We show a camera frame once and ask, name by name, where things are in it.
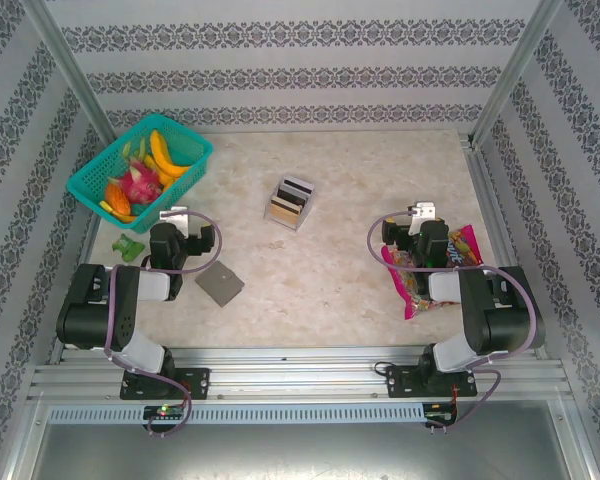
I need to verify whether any clear acrylic card stand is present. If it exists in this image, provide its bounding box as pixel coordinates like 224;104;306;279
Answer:
263;174;316;233

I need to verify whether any pink candy bag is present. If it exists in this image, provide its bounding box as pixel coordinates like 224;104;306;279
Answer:
381;224;485;322

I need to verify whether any green toy vegetable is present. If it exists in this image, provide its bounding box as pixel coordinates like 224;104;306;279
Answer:
112;233;147;264

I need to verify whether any short yellow toy banana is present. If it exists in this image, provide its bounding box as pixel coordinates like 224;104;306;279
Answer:
144;154;179;187

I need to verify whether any orange toy fruit half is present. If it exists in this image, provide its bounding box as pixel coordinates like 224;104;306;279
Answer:
104;182;132;215

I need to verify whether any pink toy dragon fruit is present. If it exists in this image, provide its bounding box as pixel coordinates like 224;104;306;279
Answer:
108;158;164;204

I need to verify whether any long yellow toy banana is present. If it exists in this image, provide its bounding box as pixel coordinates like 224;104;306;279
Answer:
149;129;192;179

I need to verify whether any teal plastic basket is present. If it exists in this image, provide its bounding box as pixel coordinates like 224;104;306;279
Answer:
65;113;215;235

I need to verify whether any left circuit board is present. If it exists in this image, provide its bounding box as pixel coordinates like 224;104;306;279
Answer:
143;405;187;421

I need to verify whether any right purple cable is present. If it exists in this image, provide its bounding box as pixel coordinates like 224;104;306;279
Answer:
368;208;539;437

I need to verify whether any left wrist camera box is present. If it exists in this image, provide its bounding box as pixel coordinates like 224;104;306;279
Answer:
158;206;190;235

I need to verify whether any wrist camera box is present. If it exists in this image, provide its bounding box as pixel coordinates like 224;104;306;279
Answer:
158;206;190;235
412;201;438;225

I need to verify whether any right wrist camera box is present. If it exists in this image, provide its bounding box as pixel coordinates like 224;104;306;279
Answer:
412;201;438;225

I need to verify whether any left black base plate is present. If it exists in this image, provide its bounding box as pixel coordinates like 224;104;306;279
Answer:
119;367;212;402

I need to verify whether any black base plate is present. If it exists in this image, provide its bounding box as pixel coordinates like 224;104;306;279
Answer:
385;364;478;399
119;367;212;402

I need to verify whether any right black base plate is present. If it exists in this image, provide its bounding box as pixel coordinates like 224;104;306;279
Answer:
385;364;478;399

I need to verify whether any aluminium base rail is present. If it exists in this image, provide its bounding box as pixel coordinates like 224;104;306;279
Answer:
27;344;574;402

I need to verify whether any grey slotted cable duct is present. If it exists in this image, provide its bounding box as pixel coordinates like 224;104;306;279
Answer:
47;402;427;426

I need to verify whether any aluminium frame post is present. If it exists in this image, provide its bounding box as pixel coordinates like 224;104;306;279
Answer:
18;0;117;145
466;0;564;147

